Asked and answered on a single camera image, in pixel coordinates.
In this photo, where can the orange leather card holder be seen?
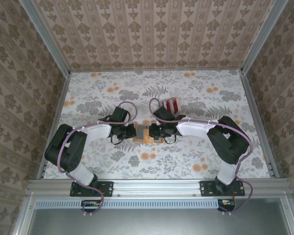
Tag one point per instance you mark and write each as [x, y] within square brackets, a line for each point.
[148, 138]

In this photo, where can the small red and white box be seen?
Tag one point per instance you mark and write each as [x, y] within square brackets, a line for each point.
[172, 105]

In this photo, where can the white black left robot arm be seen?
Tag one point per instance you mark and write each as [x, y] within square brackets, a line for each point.
[98, 131]

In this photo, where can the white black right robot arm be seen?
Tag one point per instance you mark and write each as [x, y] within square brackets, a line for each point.
[193, 128]

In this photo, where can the floral patterned table cover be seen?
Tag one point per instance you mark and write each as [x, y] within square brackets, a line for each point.
[161, 166]

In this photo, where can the grey metal sheet panel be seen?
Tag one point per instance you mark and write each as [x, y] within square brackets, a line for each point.
[161, 222]

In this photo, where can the aluminium front rail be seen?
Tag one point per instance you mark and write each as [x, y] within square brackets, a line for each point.
[156, 187]

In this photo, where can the aluminium back rail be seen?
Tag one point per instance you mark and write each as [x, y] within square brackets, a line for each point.
[149, 70]

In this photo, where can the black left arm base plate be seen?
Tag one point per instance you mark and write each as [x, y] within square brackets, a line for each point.
[107, 188]

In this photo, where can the aluminium side rail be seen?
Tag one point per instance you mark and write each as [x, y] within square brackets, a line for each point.
[58, 110]
[258, 122]

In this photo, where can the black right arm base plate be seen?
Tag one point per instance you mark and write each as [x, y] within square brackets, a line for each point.
[205, 188]

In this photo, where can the aluminium corner post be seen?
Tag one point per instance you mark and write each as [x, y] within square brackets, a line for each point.
[262, 36]
[48, 39]

